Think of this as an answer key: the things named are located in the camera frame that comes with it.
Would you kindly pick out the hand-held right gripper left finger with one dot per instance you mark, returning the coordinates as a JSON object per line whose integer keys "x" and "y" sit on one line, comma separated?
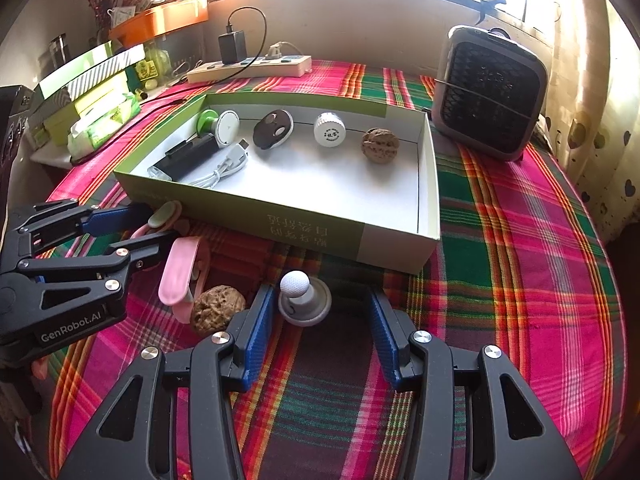
{"x": 252, "y": 340}

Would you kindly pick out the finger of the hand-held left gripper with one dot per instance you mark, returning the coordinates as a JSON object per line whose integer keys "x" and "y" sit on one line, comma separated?
{"x": 115, "y": 220}
{"x": 145, "y": 250}

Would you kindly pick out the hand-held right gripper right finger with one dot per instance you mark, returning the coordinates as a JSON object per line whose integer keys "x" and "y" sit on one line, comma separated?
{"x": 390, "y": 340}

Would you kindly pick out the grey knob with white ball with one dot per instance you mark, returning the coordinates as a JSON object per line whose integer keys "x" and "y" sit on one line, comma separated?
{"x": 305, "y": 305}

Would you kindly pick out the black power bank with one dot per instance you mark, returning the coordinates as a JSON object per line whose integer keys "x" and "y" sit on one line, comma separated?
{"x": 187, "y": 157}

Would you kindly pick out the green and white cardboard box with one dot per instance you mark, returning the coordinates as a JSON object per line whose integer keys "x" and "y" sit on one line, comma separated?
{"x": 325, "y": 195}

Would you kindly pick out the black oval disc device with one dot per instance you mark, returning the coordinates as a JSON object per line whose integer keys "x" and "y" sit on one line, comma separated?
{"x": 272, "y": 130}

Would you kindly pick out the small white ribbed jar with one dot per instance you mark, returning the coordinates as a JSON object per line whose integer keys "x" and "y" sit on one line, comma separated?
{"x": 330, "y": 130}

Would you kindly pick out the person's left hand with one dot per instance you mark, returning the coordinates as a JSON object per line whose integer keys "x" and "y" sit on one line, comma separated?
{"x": 40, "y": 370}

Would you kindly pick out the brown walnut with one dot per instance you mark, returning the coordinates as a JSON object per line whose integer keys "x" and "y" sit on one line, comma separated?
{"x": 380, "y": 146}
{"x": 217, "y": 310}

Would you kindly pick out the green tissue pack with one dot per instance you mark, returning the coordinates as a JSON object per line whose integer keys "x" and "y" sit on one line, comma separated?
{"x": 105, "y": 125}

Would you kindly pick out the light green box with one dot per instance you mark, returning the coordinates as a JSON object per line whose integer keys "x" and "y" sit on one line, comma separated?
{"x": 85, "y": 107}

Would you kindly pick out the plaid tablecloth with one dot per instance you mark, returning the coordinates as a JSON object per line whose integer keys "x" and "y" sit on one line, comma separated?
{"x": 520, "y": 285}

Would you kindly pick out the green and white suction knob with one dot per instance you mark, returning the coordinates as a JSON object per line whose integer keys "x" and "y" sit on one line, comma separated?
{"x": 222, "y": 127}

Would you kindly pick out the stack of boxes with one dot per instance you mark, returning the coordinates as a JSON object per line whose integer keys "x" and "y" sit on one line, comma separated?
{"x": 90, "y": 70}

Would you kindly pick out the glass jar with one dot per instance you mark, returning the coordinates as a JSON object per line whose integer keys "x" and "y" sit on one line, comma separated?
{"x": 57, "y": 50}

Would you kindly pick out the beige power strip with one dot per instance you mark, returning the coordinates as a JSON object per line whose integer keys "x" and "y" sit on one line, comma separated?
{"x": 250, "y": 67}

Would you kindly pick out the white mug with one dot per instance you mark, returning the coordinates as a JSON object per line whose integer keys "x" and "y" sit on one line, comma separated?
{"x": 120, "y": 16}

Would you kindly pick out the orange storage box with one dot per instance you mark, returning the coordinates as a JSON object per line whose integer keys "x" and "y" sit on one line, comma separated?
{"x": 160, "y": 17}

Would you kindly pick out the black charger adapter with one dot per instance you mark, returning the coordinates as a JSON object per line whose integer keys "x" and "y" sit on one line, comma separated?
{"x": 233, "y": 46}

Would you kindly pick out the white plug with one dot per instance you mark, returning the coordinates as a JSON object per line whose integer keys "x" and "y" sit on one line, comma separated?
{"x": 275, "y": 51}

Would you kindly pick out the grey desktop fan heater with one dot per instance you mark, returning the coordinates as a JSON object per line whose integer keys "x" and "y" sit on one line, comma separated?
{"x": 487, "y": 90}

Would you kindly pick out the heart print curtain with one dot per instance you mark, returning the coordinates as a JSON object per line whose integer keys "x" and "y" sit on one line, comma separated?
{"x": 595, "y": 120}

